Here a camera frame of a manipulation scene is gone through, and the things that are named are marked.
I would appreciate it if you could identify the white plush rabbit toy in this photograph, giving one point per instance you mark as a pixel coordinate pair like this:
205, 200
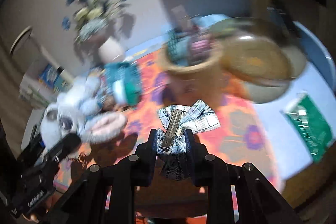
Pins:
79, 111

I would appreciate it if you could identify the white tape roll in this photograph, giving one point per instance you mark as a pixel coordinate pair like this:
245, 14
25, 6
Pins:
119, 92

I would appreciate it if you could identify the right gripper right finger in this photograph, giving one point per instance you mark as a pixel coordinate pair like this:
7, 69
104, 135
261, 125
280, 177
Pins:
236, 194

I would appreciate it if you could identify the white ribbed vase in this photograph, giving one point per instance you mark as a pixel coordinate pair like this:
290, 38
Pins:
111, 51

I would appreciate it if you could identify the teal towel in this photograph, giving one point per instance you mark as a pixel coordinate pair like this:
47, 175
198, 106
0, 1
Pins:
129, 73

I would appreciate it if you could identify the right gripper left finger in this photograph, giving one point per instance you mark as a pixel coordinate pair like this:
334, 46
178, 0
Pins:
107, 195

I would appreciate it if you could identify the blue book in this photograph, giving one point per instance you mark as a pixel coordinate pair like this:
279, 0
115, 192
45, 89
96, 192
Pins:
51, 78

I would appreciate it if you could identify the blue plaid bow hairclip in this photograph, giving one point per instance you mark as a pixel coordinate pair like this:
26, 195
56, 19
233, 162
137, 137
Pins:
172, 145

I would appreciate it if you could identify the brown pen holder pot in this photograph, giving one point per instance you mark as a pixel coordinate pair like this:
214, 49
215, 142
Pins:
192, 62

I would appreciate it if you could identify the amber ribbed glass bowl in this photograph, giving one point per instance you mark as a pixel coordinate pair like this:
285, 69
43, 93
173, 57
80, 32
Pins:
267, 58

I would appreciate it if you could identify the green foil packet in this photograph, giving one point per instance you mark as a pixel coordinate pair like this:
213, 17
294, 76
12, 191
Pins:
310, 124

